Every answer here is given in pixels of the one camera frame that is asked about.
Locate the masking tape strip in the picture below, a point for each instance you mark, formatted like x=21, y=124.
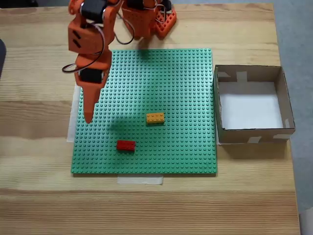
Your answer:
x=72, y=117
x=139, y=180

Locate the green lego baseplate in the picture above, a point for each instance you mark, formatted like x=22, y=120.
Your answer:
x=159, y=85

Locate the brown cardboard box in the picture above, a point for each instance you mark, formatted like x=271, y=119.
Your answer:
x=254, y=138

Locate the yellow lego block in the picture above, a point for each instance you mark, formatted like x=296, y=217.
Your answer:
x=155, y=118

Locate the white paper sheet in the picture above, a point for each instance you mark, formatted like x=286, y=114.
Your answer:
x=244, y=107

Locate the black rounded device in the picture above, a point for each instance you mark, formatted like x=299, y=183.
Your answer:
x=2, y=58

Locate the red lego block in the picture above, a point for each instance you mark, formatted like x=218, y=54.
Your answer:
x=126, y=146

